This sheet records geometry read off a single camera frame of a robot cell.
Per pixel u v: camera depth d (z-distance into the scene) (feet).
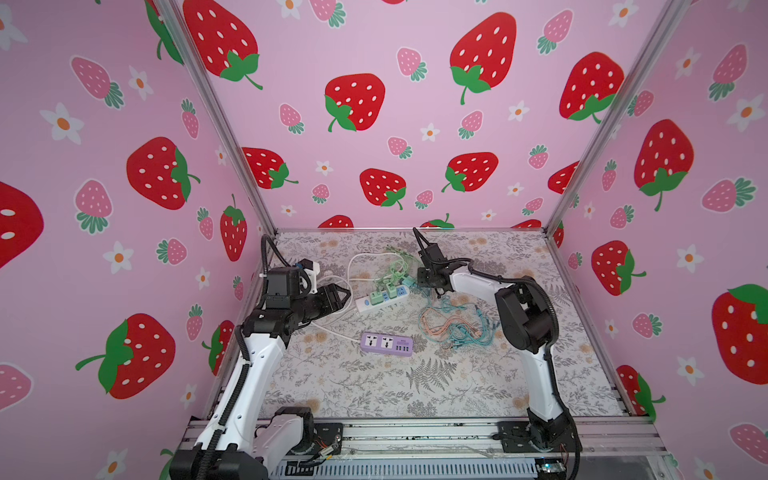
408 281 3.40
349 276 3.52
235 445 1.27
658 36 2.36
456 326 3.07
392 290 3.13
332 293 2.25
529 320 1.86
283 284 1.88
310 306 2.17
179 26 2.29
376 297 3.06
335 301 2.24
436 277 2.58
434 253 2.79
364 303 3.22
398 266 3.64
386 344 2.89
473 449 2.40
